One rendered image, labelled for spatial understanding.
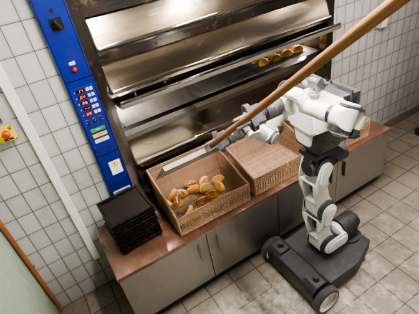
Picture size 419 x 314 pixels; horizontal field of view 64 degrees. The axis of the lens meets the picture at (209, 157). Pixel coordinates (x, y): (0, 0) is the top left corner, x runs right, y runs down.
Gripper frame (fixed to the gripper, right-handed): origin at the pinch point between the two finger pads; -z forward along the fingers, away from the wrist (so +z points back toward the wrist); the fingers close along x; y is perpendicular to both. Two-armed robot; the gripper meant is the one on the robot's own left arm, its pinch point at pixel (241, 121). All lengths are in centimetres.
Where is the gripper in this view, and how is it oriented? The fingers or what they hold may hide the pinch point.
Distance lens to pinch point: 142.3
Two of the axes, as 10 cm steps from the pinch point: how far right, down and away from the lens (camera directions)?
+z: 8.8, -4.3, 2.1
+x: 4.5, 8.9, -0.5
